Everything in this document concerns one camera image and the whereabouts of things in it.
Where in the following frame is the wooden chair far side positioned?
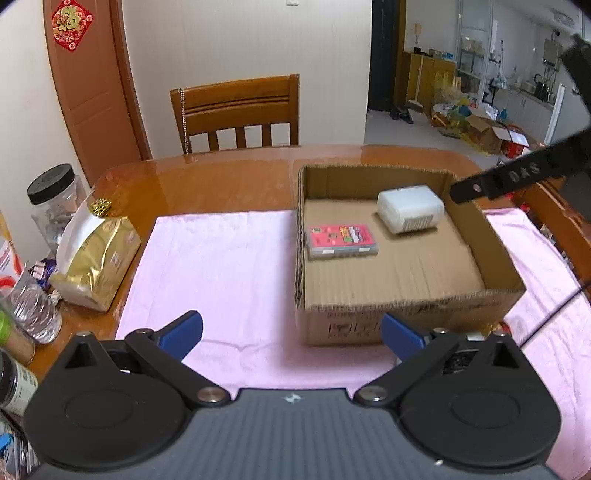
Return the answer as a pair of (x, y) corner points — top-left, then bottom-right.
(169, 74), (301, 155)

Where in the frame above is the white plastic container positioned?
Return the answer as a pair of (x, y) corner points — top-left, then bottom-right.
(377, 185), (445, 235)

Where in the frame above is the white refrigerator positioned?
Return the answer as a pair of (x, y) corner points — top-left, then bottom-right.
(544, 83), (566, 146)

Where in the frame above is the black lid plastic jar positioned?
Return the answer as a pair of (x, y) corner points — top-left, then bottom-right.
(26, 163), (87, 255)

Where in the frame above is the green lid bottle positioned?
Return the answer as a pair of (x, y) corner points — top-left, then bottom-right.
(0, 308), (36, 366)

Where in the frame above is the wooden chair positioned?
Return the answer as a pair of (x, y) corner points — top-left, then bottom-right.
(512, 178), (590, 280)
(169, 74), (301, 155)

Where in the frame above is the wooden chair right side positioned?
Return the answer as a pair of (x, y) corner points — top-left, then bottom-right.
(512, 178), (590, 280)

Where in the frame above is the pink tablecloth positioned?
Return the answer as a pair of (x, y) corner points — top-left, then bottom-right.
(117, 208), (590, 479)

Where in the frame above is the small black lid jar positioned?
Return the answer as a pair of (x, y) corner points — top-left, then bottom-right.
(0, 350), (38, 417)

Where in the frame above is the red door decoration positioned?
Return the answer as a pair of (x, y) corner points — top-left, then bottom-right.
(52, 0), (94, 52)

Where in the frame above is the card box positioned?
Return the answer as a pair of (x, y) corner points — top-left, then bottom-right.
(307, 224), (379, 259)

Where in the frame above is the wooden door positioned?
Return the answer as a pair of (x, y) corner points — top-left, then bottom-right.
(42, 1), (152, 185)

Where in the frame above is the water bottle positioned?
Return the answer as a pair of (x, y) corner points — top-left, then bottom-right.
(0, 211), (63, 345)

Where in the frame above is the gold tissue pack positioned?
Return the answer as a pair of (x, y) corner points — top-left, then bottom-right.
(50, 195), (141, 312)

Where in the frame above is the cardboard box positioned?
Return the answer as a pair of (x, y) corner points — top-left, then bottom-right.
(294, 165), (526, 346)

